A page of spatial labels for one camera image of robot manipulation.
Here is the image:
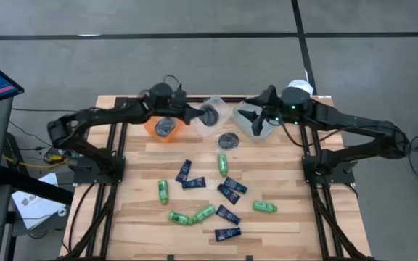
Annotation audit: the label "yellow cable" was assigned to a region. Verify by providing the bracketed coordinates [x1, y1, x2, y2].
[1, 154, 70, 170]

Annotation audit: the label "clear plastic bin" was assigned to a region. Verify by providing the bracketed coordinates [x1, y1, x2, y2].
[189, 94, 234, 138]

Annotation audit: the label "white disinfecting wipes canister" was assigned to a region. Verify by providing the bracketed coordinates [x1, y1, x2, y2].
[287, 78, 316, 98]

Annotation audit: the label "white printed papers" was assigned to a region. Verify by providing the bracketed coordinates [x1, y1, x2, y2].
[11, 173, 67, 231]

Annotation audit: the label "small green bottle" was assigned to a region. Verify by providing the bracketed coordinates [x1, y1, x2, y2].
[192, 204, 217, 224]
[252, 199, 279, 214]
[217, 153, 229, 178]
[157, 179, 169, 206]
[167, 210, 194, 226]

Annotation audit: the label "dark blue shave butter tube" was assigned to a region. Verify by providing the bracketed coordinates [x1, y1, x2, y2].
[223, 176, 249, 194]
[215, 204, 242, 225]
[181, 176, 208, 190]
[214, 227, 242, 243]
[216, 183, 242, 206]
[174, 159, 192, 183]

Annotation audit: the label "orange plastic bin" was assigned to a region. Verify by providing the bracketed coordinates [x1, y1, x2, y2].
[143, 115, 190, 144]

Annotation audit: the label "black frame strut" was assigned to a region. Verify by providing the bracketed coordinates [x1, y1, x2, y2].
[99, 183, 119, 260]
[310, 183, 332, 260]
[317, 183, 372, 260]
[62, 183, 105, 260]

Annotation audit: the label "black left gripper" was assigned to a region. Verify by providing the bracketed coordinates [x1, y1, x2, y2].
[171, 100, 207, 126]

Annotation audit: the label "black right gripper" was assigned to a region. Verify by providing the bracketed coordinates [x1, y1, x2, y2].
[237, 103, 285, 137]

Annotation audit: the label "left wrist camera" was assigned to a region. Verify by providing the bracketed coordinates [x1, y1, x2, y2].
[172, 86, 188, 105]

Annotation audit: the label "black frame rail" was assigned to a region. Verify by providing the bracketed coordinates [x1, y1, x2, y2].
[308, 125, 319, 159]
[118, 123, 128, 157]
[113, 95, 328, 104]
[298, 125, 308, 159]
[107, 123, 118, 157]

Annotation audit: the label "white plastic bin with handles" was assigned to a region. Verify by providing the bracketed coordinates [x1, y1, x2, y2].
[231, 100, 282, 143]

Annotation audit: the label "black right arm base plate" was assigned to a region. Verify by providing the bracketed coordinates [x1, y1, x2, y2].
[302, 154, 356, 185]

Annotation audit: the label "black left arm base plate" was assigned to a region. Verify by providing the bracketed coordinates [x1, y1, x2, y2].
[73, 154, 126, 186]

